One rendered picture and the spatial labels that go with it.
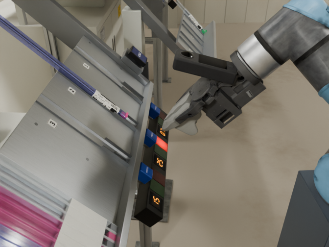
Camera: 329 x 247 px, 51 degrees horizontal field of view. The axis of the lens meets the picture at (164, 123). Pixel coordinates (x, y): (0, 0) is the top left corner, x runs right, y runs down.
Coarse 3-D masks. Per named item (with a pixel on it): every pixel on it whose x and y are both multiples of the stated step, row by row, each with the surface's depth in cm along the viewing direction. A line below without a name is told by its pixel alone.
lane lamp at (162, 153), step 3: (156, 144) 75; (156, 147) 74; (159, 147) 75; (156, 150) 73; (159, 150) 74; (162, 150) 75; (159, 153) 73; (162, 153) 74; (165, 153) 75; (162, 156) 73; (165, 156) 74; (165, 159) 74
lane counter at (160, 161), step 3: (156, 156) 72; (156, 159) 71; (159, 159) 72; (162, 159) 73; (156, 162) 70; (159, 162) 71; (162, 162) 72; (159, 165) 70; (162, 165) 71; (162, 168) 71
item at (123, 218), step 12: (144, 96) 81; (144, 108) 75; (144, 120) 71; (144, 132) 68; (132, 144) 66; (132, 156) 62; (132, 168) 58; (132, 180) 56; (132, 192) 54; (120, 204) 53; (132, 204) 52; (120, 216) 50; (120, 228) 48; (120, 240) 46
